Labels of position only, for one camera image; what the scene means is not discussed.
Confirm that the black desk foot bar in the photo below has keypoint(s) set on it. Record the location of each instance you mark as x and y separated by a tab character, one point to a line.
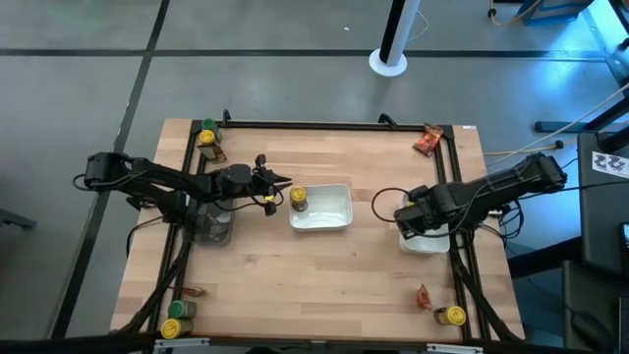
555	127
540	258

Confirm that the black clamp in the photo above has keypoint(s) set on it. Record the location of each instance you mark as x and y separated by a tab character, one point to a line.
387	119
226	118

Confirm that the grey floor object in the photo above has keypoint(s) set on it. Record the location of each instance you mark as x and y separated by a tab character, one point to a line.
15	219

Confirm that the white paper with black marks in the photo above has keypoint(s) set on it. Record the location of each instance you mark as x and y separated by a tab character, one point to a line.
609	164

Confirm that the black aluminium table frame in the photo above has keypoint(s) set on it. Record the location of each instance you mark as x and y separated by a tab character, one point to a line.
314	125

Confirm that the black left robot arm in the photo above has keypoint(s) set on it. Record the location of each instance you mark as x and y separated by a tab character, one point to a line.
167	174

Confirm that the black side table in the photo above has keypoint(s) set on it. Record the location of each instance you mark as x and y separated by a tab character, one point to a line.
589	295

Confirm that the taco seasoning packet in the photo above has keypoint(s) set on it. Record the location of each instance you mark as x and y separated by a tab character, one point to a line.
194	292
213	155
424	297
428	141

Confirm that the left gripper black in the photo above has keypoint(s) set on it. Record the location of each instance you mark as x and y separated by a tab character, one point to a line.
260	182

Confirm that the yellow lid spice jar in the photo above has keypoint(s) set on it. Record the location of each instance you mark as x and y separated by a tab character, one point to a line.
298	194
455	315
207	136
171	328

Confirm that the grey metal desk frame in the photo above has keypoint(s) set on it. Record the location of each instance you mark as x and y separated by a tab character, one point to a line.
607	34

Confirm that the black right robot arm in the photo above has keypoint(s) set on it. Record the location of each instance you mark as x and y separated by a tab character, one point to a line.
491	192

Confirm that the silver metal bracket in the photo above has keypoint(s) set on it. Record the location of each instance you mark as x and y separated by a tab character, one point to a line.
454	348
182	342

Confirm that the white and black pole stand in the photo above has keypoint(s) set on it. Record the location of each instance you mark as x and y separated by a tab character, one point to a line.
378	68

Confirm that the black desk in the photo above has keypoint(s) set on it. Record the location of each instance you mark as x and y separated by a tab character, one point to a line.
602	221

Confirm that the black computer mouse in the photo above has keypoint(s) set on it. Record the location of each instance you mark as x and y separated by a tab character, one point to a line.
592	329

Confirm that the dark transparent plastic bin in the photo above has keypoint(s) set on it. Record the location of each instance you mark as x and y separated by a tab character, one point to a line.
216	228

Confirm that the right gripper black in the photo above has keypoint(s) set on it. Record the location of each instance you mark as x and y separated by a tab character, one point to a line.
415	216

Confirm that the white plastic bin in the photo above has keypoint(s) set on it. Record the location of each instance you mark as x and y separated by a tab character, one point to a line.
427	246
329	211

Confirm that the black device with screen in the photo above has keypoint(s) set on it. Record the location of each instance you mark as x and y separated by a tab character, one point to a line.
625	236

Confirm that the blue box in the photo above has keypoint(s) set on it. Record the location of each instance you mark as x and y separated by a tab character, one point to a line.
555	10

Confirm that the green lid spice jar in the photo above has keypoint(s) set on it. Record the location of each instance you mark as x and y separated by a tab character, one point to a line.
177	309
210	123

